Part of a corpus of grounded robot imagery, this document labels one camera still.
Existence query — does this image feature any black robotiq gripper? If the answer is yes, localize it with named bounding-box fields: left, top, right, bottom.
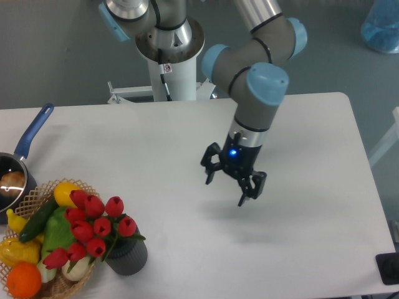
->
left=200, top=135, right=267, bottom=207

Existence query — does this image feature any dark grey ribbed vase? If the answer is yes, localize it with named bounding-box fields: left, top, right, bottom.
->
left=105, top=239, right=148, bottom=276

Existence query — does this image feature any red tulip bouquet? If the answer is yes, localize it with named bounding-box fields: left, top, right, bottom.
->
left=42, top=190, right=147, bottom=273

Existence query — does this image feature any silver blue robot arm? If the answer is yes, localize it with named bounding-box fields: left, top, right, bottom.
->
left=99, top=1, right=307, bottom=202

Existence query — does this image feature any yellow squash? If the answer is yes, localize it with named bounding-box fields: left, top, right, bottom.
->
left=54, top=181, right=81, bottom=207

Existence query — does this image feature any black device at edge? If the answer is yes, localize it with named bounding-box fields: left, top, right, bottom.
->
left=375, top=252, right=398, bottom=285

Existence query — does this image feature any green bok choy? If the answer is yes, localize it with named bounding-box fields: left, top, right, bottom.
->
left=37, top=207, right=75, bottom=283

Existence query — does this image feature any white garlic bulb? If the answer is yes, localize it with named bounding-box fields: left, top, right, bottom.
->
left=62, top=257, right=90, bottom=282

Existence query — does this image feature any blue mesh bag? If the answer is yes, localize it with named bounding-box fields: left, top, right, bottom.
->
left=360, top=0, right=398, bottom=54

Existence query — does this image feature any dark green cucumber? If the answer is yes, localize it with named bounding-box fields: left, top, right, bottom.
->
left=19, top=197, right=59, bottom=243

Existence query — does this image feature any brown bread roll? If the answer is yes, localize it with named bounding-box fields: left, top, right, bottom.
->
left=1, top=171, right=26, bottom=199

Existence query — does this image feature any yellow banana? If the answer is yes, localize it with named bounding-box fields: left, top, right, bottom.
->
left=6, top=209, right=28, bottom=234

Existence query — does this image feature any yellow corn cob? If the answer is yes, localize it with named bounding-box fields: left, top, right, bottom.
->
left=1, top=237, right=41, bottom=268

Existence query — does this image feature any orange fruit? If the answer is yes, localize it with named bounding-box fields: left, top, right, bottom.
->
left=6, top=262, right=42, bottom=298

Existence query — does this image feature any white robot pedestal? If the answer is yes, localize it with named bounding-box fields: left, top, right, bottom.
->
left=107, top=17, right=218, bottom=105

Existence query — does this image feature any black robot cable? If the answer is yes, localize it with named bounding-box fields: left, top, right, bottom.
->
left=156, top=48, right=173, bottom=102

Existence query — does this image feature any white frame leg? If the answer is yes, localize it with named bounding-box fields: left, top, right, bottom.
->
left=368, top=107, right=398, bottom=168

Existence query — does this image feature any blue handled saucepan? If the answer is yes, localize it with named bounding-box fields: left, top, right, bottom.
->
left=1, top=103, right=54, bottom=225

